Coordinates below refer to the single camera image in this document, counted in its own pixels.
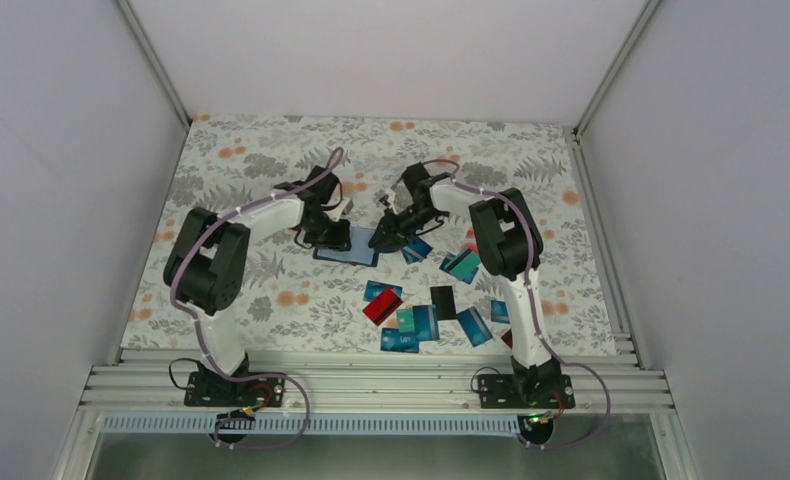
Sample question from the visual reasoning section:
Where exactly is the aluminium rail frame front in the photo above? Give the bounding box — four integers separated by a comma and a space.
80, 349, 675, 414

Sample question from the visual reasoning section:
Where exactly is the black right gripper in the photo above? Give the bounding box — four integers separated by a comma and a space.
370, 203, 442, 251

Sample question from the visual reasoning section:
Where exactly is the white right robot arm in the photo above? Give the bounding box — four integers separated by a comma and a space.
369, 163, 560, 407

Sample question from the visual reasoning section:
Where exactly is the red card lower right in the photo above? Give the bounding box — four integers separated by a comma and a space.
501, 329, 513, 349

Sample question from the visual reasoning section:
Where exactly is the blue card under teal card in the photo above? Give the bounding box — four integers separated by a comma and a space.
440, 249, 481, 285

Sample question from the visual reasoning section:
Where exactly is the blue striped card pile centre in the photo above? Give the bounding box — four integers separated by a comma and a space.
412, 305, 440, 342

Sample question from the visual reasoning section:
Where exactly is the blue card right of pile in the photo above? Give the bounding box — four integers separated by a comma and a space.
456, 306, 493, 347

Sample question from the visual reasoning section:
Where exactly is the grey slotted cable duct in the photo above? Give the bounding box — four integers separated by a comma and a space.
100, 412, 549, 437

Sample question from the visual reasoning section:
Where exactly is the blue denim card holder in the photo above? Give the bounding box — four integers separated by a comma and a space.
312, 227, 380, 268

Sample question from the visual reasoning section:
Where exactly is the red card centre pile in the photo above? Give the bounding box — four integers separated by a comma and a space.
362, 290, 403, 326

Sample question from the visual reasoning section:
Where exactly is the black card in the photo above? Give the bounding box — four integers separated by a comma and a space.
430, 285, 457, 321

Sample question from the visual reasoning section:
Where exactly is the blue card with silver stripe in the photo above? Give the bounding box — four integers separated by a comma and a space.
401, 237, 433, 265

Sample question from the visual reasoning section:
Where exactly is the floral patterned table mat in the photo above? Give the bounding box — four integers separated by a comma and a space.
122, 114, 617, 357

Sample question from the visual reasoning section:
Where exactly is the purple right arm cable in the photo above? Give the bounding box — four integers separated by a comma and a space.
421, 158, 614, 452

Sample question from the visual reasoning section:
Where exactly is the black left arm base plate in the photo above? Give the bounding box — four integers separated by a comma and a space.
183, 370, 285, 408

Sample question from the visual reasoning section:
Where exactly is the blue logo card front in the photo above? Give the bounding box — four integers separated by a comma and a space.
380, 328, 420, 353

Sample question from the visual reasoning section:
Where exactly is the teal card in pile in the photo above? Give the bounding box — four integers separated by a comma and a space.
396, 308, 416, 333

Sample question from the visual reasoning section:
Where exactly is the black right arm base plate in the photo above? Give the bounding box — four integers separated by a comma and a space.
475, 373, 576, 410

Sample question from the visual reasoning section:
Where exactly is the blue card lower right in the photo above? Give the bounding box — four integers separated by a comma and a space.
490, 300, 510, 324

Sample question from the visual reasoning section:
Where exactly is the blue card with logo centre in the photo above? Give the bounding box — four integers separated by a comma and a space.
363, 280, 403, 302

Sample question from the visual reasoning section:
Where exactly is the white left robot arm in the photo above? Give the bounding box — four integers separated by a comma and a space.
163, 167, 351, 405

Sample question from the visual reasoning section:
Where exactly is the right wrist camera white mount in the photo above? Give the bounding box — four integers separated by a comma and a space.
378, 189, 400, 213

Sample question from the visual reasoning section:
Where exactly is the teal green card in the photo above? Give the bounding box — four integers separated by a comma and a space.
448, 249, 481, 283

